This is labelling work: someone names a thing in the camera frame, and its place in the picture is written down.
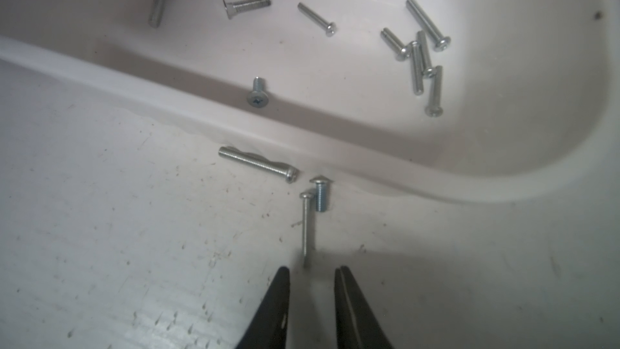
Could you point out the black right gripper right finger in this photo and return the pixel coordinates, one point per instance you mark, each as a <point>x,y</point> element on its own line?
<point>356,324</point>

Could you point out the silver short screw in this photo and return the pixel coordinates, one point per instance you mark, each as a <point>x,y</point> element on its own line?
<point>322,193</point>
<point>258,98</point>

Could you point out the silver flat head screw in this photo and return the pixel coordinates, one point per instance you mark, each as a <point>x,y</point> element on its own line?
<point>237,7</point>

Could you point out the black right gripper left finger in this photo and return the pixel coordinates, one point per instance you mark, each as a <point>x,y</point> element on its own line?
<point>268,328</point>

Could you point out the silver long screw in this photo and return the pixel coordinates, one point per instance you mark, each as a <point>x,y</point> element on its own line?
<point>418,84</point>
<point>286,171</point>
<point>401,50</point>
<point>307,198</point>
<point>329,27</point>
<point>427,67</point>
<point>434,107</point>

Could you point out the white plastic storage box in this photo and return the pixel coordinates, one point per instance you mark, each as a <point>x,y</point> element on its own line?
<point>530,88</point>

